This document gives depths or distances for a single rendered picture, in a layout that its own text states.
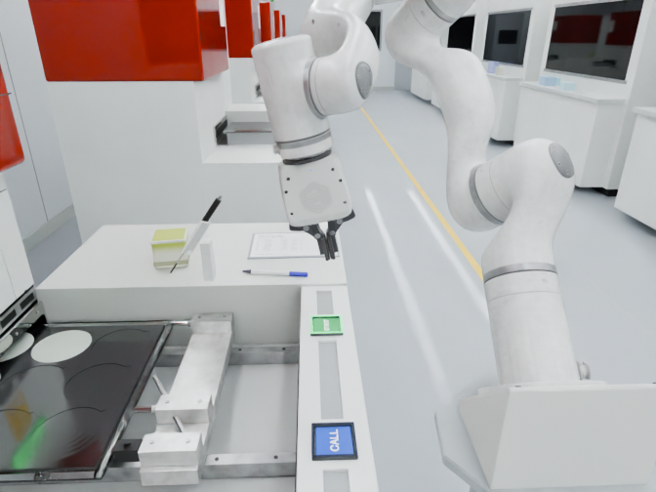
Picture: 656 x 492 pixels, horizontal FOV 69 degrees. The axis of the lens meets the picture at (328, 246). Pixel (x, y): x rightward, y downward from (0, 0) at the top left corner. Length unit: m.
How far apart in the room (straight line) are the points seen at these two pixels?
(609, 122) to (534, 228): 4.34
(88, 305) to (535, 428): 0.85
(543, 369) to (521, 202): 0.26
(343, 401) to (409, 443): 1.31
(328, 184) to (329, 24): 0.23
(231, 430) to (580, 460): 0.54
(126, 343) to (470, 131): 0.75
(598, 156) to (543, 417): 4.57
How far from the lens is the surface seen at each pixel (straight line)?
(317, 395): 0.71
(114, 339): 1.01
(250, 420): 0.89
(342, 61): 0.65
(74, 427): 0.84
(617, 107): 5.18
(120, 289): 1.05
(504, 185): 0.88
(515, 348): 0.81
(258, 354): 0.99
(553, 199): 0.88
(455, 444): 0.87
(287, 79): 0.67
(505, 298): 0.83
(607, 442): 0.82
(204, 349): 0.96
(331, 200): 0.72
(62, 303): 1.11
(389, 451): 1.96
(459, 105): 0.95
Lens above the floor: 1.43
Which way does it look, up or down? 24 degrees down
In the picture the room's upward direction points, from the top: straight up
